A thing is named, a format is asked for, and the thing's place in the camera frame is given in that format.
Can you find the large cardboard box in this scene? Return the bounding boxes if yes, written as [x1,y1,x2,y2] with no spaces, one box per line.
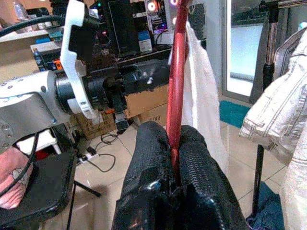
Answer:
[124,85,170,119]

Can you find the small lettered cardboard box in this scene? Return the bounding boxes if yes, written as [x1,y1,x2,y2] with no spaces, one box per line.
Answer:
[138,104,168,127]

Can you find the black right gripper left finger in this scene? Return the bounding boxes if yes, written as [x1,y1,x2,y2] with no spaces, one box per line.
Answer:
[111,121,178,230]

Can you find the red plastic hanger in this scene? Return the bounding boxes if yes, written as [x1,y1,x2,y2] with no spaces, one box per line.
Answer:
[165,0,192,190]

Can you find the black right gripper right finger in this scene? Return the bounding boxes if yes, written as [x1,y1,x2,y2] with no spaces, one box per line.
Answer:
[177,125,249,230]

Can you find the black table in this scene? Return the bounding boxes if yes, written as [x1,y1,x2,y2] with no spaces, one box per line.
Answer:
[115,44,173,67]

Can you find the pink cloth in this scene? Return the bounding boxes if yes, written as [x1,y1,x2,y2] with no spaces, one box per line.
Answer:
[0,146,34,209]

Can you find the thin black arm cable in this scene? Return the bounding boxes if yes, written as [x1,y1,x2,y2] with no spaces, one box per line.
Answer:
[0,133,40,199]

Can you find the black floor cable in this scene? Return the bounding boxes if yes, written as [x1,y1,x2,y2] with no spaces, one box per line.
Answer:
[86,133,118,173]

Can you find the white denim jacket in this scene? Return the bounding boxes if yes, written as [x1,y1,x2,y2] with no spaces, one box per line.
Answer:
[238,23,307,230]

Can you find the white power strip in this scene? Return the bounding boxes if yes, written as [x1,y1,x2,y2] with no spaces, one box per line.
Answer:
[77,152,99,164]

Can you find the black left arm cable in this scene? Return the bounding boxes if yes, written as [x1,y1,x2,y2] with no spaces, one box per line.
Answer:
[0,14,67,38]

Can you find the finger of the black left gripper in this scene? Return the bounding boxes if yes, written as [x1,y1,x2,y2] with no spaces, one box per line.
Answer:
[121,61,170,94]

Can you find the glass door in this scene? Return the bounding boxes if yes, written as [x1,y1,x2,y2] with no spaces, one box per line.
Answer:
[222,0,273,100]

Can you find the blue denim garment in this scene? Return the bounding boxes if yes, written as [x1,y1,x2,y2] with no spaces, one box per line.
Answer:
[248,181,287,230]

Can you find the white T-shirt black print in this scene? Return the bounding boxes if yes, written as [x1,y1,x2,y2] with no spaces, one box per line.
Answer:
[167,21,230,177]

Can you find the teal floor mat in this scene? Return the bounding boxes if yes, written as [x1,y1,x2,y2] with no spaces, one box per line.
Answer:
[219,100,251,129]

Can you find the light wooden desk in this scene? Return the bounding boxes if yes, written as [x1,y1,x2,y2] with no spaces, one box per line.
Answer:
[0,30,64,80]

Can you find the chrome clothes rack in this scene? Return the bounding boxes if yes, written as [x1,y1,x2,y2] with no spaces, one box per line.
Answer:
[251,0,307,218]

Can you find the blue white carton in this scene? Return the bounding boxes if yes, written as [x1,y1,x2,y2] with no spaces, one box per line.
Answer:
[138,30,154,53]

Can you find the printed cardboard box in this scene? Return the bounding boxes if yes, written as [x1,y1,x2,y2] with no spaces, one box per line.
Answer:
[69,110,118,141]

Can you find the black computer monitor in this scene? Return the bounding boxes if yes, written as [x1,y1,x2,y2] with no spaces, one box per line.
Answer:
[106,0,141,55]

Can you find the computer case lit fans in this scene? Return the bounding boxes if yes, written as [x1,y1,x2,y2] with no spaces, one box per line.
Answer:
[145,0,180,34]

